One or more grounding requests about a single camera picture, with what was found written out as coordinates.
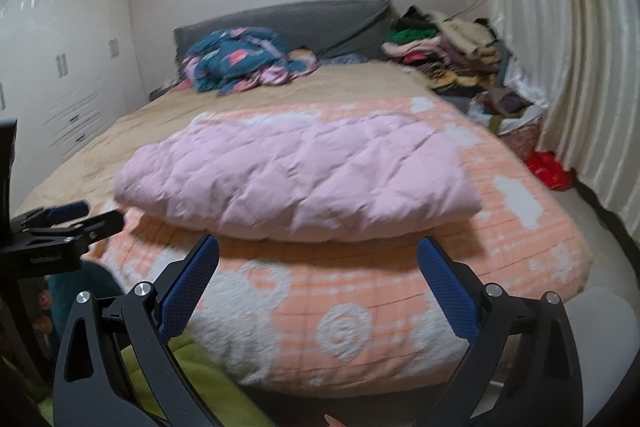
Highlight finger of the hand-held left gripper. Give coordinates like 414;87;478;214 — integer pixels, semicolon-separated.
10;202;91;229
30;210;125;253

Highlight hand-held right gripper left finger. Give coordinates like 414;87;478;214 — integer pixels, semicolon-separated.
52;234;221;427

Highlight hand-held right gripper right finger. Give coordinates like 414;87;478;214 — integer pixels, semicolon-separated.
416;235;583;427

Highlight pink quilted jacket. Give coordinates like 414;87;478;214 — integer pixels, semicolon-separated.
114;114;483;242

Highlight pile of folded clothes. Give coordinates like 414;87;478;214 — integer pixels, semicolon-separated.
382;6;511;98

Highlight person's left hand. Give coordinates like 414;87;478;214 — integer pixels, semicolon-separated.
35;289;55;333

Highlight teal garment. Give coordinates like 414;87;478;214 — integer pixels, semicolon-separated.
47;259;126;343

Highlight orange checked fleece blanket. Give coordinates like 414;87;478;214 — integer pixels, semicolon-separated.
87;96;596;395

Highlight yellow-green cloth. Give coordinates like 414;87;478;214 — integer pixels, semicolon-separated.
40;332;271;427

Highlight beige bed sheet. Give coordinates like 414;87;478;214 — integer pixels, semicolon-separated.
10;62;436;218

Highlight white wardrobe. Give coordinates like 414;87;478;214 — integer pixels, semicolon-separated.
0;0;151;208

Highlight red cloth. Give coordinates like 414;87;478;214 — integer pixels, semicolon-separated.
526;150;573;192

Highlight teal flamingo print quilt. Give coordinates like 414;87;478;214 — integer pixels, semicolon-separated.
182;27;321;96

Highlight dark patterned pillow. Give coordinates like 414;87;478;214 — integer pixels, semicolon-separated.
320;52;371;64

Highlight white satin curtain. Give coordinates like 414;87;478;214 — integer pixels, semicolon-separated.
482;0;640;228

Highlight grey padded headboard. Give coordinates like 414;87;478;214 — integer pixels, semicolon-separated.
174;0;393;62

